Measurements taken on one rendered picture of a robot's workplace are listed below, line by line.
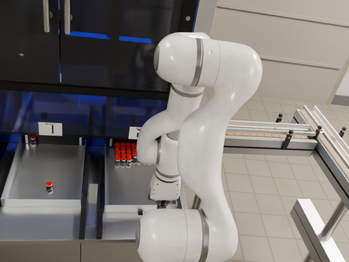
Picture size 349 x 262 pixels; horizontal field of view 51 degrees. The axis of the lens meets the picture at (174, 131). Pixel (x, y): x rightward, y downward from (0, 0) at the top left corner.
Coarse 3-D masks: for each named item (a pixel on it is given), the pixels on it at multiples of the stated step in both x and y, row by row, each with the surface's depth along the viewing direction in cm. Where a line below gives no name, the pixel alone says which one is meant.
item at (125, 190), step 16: (112, 160) 152; (112, 176) 144; (128, 176) 145; (144, 176) 147; (112, 192) 137; (128, 192) 139; (144, 192) 140; (112, 208) 129; (128, 208) 130; (144, 208) 132
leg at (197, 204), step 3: (195, 195) 197; (195, 198) 198; (198, 198) 196; (195, 201) 199; (198, 201) 198; (201, 201) 198; (192, 204) 203; (195, 204) 200; (198, 204) 199; (201, 204) 200; (192, 207) 203; (195, 207) 201; (198, 207) 201
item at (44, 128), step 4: (40, 124) 137; (44, 124) 138; (48, 124) 138; (52, 124) 138; (56, 124) 138; (60, 124) 139; (40, 128) 139; (44, 128) 139; (48, 128) 139; (56, 128) 140; (60, 128) 140; (40, 132) 140; (44, 132) 140; (48, 132) 140; (56, 132) 141; (60, 132) 141
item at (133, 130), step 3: (129, 129) 144; (132, 129) 145; (135, 129) 145; (129, 132) 145; (132, 132) 145; (135, 132) 146; (138, 132) 146; (129, 135) 146; (132, 135) 146; (135, 135) 147; (129, 138) 147; (132, 138) 147; (135, 138) 148
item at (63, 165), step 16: (48, 144) 153; (16, 160) 142; (32, 160) 144; (48, 160) 145; (64, 160) 147; (80, 160) 148; (16, 176) 136; (32, 176) 137; (48, 176) 139; (64, 176) 140; (80, 176) 141; (16, 192) 130; (32, 192) 131; (64, 192) 134; (80, 192) 130
